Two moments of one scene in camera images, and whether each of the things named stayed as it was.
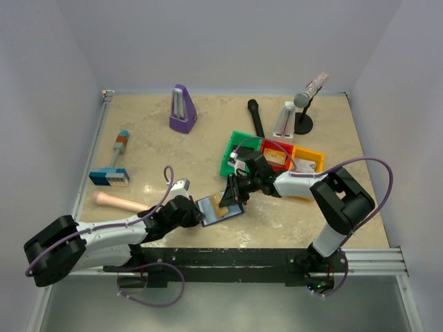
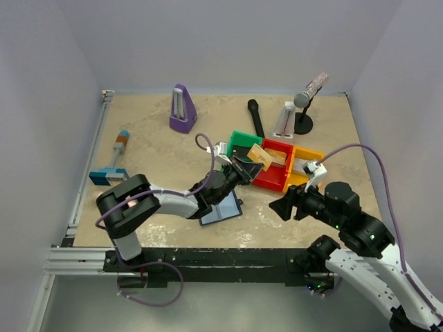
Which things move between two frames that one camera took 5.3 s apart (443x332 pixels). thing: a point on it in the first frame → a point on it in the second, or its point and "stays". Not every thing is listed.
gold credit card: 220,211 → 258,154
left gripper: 193,213 → 239,169
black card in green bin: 243,152 stays
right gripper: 236,187 → 295,201
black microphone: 252,106 stays
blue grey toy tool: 113,176 stays
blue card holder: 213,213 stays
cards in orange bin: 304,165 stays
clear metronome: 285,124 stays
